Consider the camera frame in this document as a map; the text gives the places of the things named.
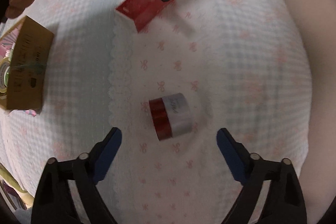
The brown cardboard box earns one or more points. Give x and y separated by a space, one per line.
29 64

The red box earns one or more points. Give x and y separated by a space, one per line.
141 7

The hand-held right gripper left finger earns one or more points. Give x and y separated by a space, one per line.
107 153

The red and silver jar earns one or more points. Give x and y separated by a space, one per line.
170 116

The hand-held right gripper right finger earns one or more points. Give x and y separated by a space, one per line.
231 153

